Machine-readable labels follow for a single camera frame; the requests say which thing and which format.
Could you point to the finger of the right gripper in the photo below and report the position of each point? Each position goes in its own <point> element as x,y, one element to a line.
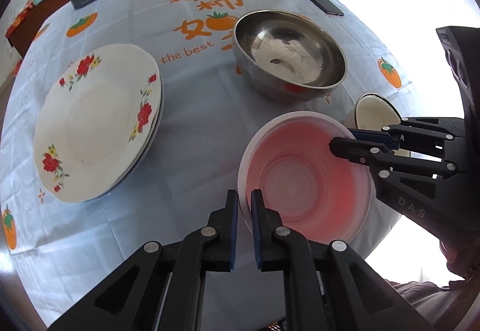
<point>442,138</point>
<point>409,177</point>

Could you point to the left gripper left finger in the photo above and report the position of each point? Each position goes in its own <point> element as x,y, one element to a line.
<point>160,287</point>

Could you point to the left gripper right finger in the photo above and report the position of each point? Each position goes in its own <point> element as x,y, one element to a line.
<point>326,286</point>

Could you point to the white enamel bowl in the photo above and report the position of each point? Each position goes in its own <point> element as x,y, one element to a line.
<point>372,112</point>

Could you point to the red plastic bowl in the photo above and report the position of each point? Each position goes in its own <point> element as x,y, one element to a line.
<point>317,194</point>

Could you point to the white floral plate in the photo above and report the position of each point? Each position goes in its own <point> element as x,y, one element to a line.
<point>96,121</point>

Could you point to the person's right hand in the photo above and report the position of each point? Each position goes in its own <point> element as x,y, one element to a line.
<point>463,263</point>

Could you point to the white persimmon tablecloth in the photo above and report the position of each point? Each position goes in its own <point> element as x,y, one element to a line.
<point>210,114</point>

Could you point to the stainless steel bowl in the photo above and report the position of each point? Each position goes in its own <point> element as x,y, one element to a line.
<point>287,57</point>

